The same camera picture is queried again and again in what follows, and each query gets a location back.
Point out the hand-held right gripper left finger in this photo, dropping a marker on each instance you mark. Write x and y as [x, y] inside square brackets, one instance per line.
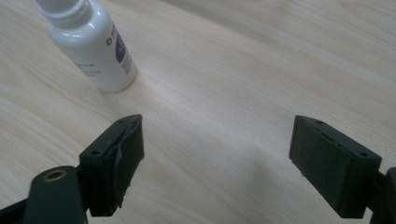
[112, 165]

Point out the white plastic bottle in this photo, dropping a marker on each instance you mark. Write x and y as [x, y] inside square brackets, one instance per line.
[93, 49]

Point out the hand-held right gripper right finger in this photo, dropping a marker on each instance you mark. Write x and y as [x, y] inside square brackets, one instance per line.
[330, 168]

